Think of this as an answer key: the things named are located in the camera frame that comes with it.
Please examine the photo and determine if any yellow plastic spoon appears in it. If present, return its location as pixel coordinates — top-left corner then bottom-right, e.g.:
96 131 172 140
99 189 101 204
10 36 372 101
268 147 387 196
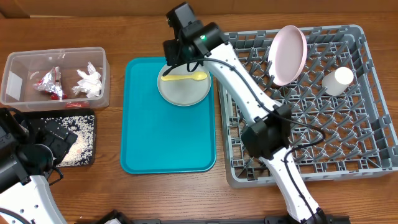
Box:
161 71 208 82

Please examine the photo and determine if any red sauce packet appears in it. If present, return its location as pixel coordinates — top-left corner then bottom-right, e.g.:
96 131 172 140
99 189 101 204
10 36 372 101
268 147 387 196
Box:
65 102 86 108

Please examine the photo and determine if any grey small plate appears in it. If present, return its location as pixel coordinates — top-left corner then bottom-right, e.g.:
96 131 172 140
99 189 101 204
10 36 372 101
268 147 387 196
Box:
157 65 211 106

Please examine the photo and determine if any silver foil wrapper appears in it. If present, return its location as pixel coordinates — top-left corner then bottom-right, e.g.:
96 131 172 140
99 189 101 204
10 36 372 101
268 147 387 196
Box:
33 67 68 100

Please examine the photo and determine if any white napkin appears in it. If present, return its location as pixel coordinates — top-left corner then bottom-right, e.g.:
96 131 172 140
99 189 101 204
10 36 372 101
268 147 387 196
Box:
72 62 102 98

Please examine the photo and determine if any white large plate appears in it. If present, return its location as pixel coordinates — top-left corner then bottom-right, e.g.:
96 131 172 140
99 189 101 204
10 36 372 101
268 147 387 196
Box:
268 25 307 86

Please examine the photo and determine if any white plastic cup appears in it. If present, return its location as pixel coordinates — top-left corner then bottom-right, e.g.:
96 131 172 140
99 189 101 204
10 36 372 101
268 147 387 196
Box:
322 67 354 96

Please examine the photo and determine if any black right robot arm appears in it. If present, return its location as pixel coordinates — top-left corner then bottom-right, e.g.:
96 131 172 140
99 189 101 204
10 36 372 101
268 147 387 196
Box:
163 2 328 223

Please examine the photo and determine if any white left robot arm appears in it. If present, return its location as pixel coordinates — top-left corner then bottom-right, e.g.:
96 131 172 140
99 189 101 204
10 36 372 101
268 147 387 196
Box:
1 108 77 223

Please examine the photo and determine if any black plastic tray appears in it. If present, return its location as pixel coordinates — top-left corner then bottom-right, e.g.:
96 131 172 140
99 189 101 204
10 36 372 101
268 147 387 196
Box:
24 108 96 165

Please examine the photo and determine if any spilled white rice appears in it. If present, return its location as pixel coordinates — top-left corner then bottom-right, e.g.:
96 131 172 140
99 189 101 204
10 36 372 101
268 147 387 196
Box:
45 115 95 167

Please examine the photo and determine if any clear plastic bin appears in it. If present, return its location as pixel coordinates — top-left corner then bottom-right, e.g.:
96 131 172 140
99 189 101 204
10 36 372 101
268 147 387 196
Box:
1 47 110 111

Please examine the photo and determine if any teal serving tray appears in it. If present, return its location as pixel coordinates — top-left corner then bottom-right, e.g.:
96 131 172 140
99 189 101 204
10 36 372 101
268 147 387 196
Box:
120 57 216 174

